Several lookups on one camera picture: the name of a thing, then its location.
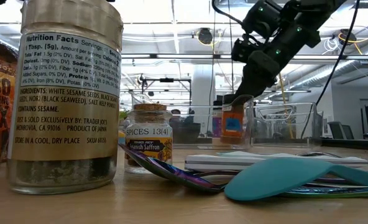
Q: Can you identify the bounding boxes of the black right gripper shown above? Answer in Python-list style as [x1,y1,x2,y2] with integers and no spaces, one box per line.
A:
[233,34,300,97]

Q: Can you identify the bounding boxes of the black-lidded orange label spice jar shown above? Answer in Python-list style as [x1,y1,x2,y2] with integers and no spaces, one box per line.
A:
[220,94,246,146]

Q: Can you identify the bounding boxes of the black-lidded purple label spice jar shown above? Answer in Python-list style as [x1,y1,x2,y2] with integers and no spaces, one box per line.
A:
[211,100,224,139]

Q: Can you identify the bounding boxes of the white and teal utensil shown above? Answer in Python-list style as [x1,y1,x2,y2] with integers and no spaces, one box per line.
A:
[216,151,368,165]

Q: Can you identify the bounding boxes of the teal silicone spoon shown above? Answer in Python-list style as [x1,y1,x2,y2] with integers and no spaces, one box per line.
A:
[223,157,368,202]

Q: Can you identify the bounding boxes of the small cork-lidded saffron jar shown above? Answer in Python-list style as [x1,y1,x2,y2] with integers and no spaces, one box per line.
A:
[124,103,174,174]

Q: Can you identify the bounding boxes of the iridescent purple metal spoon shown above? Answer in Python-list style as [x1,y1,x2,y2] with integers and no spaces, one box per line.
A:
[119,143,244,193]

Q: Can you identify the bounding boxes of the large gold label seasoning jar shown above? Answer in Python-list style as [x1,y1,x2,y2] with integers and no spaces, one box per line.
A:
[6,0,124,195]

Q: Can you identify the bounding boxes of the grey office chair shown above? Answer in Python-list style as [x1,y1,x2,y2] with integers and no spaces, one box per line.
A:
[326,121,355,141]

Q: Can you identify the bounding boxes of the iridescent green-blue metal spoon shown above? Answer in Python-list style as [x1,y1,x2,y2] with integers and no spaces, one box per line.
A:
[278,183,368,198]

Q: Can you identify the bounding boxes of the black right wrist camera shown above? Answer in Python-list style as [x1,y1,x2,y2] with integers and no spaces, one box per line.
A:
[231,36,257,63]

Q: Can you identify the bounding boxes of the yellow hanging cable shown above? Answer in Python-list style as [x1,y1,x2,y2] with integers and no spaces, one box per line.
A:
[278,74,295,139]

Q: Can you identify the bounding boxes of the black ceiling cord reel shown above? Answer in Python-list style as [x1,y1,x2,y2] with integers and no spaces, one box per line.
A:
[197,27,214,45]
[136,73,148,87]
[338,28,357,46]

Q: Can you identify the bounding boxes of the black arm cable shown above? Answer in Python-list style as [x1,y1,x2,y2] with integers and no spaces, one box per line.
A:
[211,0,244,26]

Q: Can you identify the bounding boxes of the slanted black cable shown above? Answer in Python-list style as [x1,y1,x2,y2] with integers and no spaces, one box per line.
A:
[300,0,361,139]

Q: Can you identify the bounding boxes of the black metal gantry frame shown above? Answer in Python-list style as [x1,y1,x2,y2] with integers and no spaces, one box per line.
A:
[140,77,193,99]

